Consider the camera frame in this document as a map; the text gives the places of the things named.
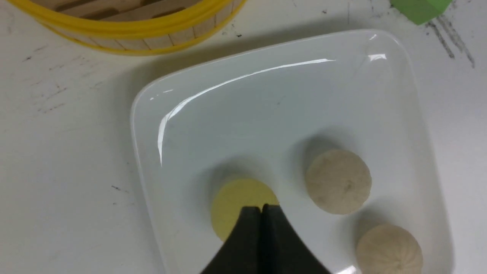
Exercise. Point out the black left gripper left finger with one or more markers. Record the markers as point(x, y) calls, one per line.
point(239, 253)

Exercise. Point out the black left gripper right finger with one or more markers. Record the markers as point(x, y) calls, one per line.
point(282, 250)

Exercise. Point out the yellow steamed bun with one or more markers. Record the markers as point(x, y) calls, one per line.
point(232, 197)

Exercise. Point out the beige steamed bun near edge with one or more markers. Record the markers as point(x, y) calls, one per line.
point(389, 249)

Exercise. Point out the white square plate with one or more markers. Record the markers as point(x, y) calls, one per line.
point(265, 114)

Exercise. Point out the bamboo steamer basket yellow rim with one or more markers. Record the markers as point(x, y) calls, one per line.
point(133, 27)

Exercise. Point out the green cube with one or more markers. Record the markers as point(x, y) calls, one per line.
point(421, 11)

